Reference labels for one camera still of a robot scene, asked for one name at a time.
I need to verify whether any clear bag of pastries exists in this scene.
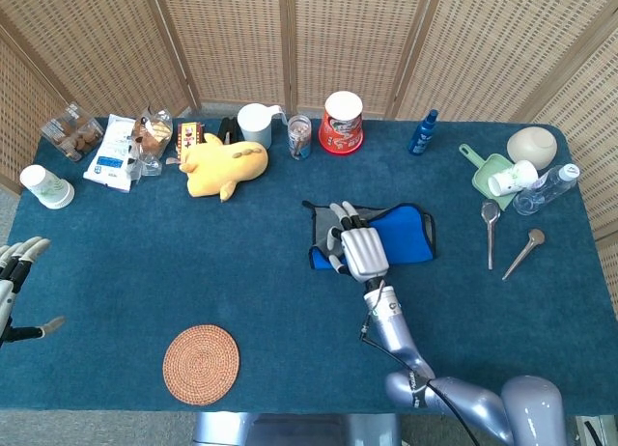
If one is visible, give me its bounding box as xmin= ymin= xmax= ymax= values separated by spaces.
xmin=128 ymin=106 xmax=174 ymax=178

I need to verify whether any metal scoop spoon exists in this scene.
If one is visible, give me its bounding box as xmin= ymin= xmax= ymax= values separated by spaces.
xmin=501 ymin=228 xmax=547 ymax=281

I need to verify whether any red and yellow snack box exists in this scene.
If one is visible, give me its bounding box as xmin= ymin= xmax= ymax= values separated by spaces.
xmin=174 ymin=121 xmax=206 ymax=161

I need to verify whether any round woven rattan coaster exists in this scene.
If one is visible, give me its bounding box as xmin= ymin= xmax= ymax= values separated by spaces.
xmin=162 ymin=323 xmax=241 ymax=407

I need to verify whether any clear plastic cookie box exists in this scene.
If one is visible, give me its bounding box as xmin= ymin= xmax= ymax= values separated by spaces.
xmin=40 ymin=102 xmax=105 ymax=163

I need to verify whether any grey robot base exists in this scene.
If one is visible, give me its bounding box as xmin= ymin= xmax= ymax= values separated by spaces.
xmin=192 ymin=411 xmax=402 ymax=446

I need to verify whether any clear jar of biscuit sticks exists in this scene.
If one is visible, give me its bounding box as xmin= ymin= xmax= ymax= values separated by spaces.
xmin=287 ymin=114 xmax=313 ymax=161

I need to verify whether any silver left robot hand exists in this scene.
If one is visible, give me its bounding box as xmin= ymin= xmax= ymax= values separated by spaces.
xmin=0 ymin=237 xmax=67 ymax=346

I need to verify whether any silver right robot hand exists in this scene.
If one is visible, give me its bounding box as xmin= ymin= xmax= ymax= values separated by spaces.
xmin=326 ymin=200 xmax=391 ymax=283

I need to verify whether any red instant noodle cup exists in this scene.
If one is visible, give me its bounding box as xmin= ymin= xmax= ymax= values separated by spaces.
xmin=318 ymin=91 xmax=365 ymax=156

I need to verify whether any grey and blue cloth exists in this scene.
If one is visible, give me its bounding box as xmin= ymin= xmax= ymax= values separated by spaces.
xmin=302 ymin=200 xmax=437 ymax=272

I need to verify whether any blue spray bottle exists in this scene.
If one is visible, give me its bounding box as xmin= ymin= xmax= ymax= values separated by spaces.
xmin=407 ymin=108 xmax=439 ymax=156

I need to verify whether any blue carpet table cover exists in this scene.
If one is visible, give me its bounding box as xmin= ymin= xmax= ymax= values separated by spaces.
xmin=0 ymin=116 xmax=618 ymax=416

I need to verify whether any pale blue handled mug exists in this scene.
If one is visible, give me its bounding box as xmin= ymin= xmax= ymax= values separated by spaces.
xmin=236 ymin=102 xmax=290 ymax=151

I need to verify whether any yellow plush toy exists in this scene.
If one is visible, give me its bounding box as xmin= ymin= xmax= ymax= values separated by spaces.
xmin=178 ymin=132 xmax=269 ymax=204

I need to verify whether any woven bamboo folding screen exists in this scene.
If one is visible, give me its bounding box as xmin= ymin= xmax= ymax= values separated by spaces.
xmin=0 ymin=0 xmax=618 ymax=321

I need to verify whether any clear plastic water bottle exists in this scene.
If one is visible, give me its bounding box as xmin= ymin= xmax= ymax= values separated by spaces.
xmin=512 ymin=163 xmax=580 ymax=216

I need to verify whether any black object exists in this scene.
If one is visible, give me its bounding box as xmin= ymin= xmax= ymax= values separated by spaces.
xmin=217 ymin=117 xmax=245 ymax=146

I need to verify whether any white and blue snack bag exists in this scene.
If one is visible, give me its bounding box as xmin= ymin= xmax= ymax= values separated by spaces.
xmin=82 ymin=113 xmax=138 ymax=194

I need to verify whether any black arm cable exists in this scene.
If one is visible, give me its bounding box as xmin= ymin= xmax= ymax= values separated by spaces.
xmin=359 ymin=315 xmax=480 ymax=446

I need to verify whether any green plastic scoop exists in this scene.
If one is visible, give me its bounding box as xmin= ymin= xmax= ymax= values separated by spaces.
xmin=458 ymin=144 xmax=518 ymax=211

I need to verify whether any beige bowl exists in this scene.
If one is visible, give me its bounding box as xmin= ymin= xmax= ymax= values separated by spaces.
xmin=506 ymin=125 xmax=559 ymax=171

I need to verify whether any white paper cup green print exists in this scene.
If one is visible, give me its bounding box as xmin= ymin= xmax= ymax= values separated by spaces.
xmin=19 ymin=164 xmax=76 ymax=210
xmin=487 ymin=159 xmax=539 ymax=198

